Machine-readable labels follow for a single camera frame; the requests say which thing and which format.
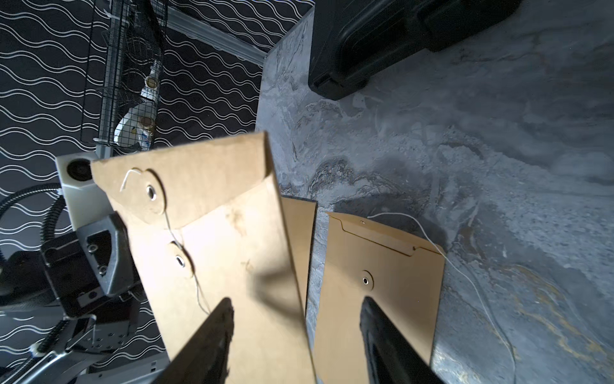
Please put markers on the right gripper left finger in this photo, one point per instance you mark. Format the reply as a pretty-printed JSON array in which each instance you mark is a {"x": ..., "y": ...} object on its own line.
[{"x": 204, "y": 359}]

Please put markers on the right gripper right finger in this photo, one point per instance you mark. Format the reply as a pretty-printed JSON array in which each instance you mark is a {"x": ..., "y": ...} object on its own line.
[{"x": 390, "y": 358}]

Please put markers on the black wire mesh basket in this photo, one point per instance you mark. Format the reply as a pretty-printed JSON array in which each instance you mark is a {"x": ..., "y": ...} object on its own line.
[{"x": 135, "y": 37}]

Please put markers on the silver object in black basket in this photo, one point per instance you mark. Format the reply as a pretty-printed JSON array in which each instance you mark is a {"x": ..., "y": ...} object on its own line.
[{"x": 135, "y": 130}]

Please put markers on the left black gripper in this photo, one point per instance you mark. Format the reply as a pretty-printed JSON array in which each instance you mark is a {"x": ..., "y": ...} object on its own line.
[{"x": 90, "y": 266}]

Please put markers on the brown file bag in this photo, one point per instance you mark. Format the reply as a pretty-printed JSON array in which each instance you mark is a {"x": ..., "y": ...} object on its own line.
[
  {"x": 205, "y": 225},
  {"x": 300, "y": 218},
  {"x": 402, "y": 273}
]

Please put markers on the black plastic tool case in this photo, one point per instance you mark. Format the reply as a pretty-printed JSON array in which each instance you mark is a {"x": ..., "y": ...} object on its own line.
[{"x": 354, "y": 40}]

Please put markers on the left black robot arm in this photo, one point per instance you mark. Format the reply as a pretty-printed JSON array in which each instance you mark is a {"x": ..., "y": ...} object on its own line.
[{"x": 114, "y": 344}]

